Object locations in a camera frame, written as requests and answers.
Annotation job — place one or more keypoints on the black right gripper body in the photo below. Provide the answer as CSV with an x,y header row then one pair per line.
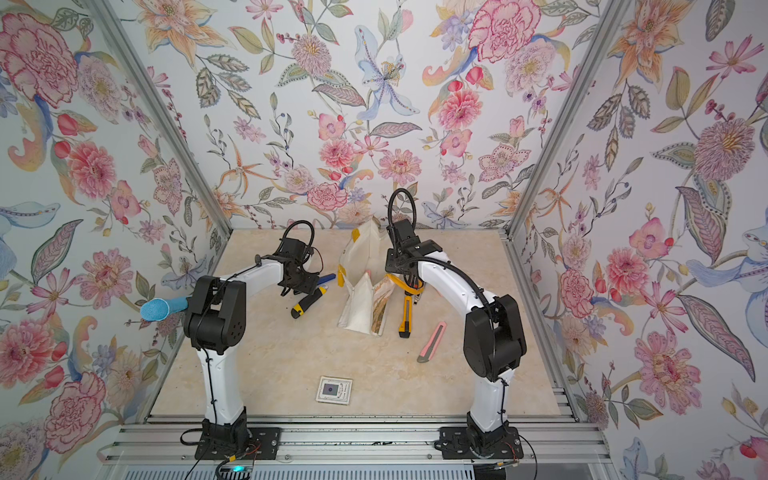
x,y
395,262

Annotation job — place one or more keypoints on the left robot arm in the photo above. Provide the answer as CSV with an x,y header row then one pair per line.
x,y
215,323

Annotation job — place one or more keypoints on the blue utility knife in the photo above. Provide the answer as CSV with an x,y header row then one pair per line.
x,y
326,278

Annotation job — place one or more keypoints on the yellow black utility knife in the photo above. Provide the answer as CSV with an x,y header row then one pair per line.
x,y
307,302

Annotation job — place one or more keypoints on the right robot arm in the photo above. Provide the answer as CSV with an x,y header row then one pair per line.
x,y
493,341

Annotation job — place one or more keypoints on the aluminium corner post left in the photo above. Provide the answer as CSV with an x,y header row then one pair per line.
x,y
127,56

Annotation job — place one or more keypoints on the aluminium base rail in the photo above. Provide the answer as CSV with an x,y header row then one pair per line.
x,y
358,447

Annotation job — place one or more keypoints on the blue foam microphone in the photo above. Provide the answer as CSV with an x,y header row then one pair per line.
x,y
159,309

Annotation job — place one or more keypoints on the small square marker card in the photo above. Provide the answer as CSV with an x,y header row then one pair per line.
x,y
333,390

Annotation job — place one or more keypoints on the aluminium corner post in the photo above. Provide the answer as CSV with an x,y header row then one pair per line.
x,y
606,28
127,56

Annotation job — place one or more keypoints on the aluminium corner post right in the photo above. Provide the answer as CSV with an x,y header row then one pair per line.
x,y
606,28

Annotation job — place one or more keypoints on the white canvas pouch yellow handles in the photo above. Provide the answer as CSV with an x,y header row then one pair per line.
x,y
361,273

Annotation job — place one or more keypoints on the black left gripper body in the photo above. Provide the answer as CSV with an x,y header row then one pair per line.
x,y
302,281

